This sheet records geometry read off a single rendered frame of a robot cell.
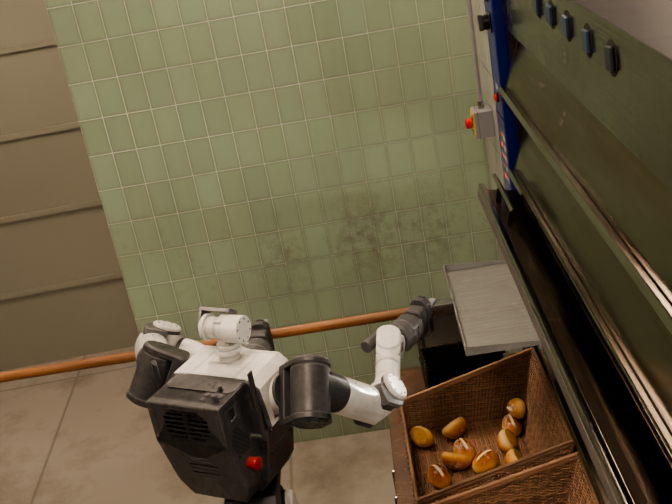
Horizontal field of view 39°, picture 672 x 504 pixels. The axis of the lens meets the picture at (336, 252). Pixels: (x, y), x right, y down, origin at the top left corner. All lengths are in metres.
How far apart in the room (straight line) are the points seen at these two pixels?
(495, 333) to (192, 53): 1.80
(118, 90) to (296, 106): 0.71
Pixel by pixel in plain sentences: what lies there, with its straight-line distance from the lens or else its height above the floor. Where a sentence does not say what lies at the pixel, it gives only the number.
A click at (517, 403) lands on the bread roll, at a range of 3.24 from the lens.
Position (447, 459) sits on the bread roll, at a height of 0.64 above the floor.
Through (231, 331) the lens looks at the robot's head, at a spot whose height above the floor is 1.50.
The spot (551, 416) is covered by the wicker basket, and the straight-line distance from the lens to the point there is 2.99.
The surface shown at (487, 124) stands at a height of 1.46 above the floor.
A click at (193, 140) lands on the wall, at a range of 3.91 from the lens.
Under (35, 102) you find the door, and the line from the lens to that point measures 5.36.
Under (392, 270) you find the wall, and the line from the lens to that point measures 4.08.
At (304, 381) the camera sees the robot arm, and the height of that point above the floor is 1.40.
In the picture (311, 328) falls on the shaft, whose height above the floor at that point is 1.20.
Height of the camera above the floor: 2.45
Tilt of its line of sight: 22 degrees down
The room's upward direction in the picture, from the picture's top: 11 degrees counter-clockwise
